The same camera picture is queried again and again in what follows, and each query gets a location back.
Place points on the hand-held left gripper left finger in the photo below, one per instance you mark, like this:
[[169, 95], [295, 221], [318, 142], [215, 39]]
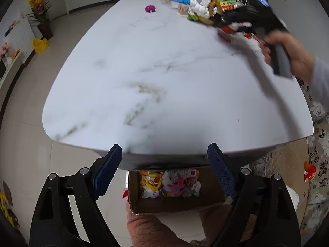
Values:
[[109, 171]]

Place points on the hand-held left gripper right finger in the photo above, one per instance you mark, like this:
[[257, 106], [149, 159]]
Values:
[[221, 171]]

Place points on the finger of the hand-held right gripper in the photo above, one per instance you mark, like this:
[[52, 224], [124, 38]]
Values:
[[227, 20]]

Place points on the red wrapper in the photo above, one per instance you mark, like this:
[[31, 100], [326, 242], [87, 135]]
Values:
[[226, 34]]

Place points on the brown cardboard box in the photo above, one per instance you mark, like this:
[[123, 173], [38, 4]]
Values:
[[180, 205]]

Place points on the clear plastic cup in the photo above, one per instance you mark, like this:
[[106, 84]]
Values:
[[167, 0]]

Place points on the person's right hand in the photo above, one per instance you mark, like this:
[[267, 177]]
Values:
[[299, 56]]

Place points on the red yellow packet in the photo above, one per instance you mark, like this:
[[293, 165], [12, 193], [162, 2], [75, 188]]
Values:
[[229, 5]]

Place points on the red white object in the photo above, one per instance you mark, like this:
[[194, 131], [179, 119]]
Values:
[[125, 195]]

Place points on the yellow green toy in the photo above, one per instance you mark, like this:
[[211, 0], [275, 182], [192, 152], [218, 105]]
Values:
[[198, 19]]

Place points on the white crumpled tissue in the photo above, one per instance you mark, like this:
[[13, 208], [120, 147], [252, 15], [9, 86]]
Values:
[[199, 8]]

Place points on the small tan box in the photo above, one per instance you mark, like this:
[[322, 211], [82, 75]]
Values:
[[183, 10]]

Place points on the blue cone toy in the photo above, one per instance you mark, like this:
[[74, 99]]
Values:
[[181, 2]]

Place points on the pile of colourful wrappers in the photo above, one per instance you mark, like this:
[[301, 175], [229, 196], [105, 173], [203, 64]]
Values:
[[169, 184]]

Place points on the purple round toy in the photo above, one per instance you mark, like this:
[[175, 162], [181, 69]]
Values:
[[150, 8]]

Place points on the red plush toy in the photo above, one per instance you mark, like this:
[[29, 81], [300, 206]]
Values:
[[309, 171]]

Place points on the floral sofa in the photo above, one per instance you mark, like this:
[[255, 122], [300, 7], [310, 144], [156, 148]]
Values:
[[318, 144]]

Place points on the yellow potty chair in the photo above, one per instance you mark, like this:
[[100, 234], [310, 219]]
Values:
[[40, 45]]

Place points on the white perforated cabinet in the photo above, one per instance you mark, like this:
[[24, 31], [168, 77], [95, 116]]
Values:
[[20, 38]]

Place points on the pink flowers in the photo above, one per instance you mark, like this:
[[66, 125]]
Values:
[[5, 49]]

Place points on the potted yellow flowers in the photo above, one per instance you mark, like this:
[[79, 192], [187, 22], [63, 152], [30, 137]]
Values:
[[41, 7]]

